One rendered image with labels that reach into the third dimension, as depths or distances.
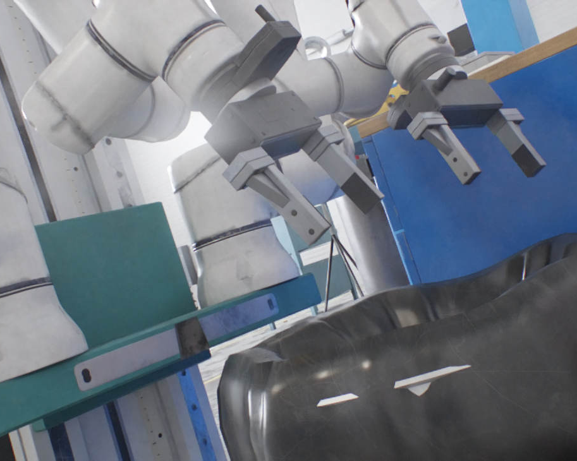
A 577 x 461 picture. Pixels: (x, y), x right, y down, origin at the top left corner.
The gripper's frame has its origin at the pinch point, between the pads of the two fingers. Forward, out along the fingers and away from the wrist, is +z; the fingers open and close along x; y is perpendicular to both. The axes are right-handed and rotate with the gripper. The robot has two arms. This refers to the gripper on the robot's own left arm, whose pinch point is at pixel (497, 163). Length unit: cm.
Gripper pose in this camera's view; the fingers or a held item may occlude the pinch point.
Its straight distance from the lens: 113.8
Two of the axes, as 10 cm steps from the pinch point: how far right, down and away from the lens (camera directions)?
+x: 7.7, -1.0, 6.3
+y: 4.5, -6.1, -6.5
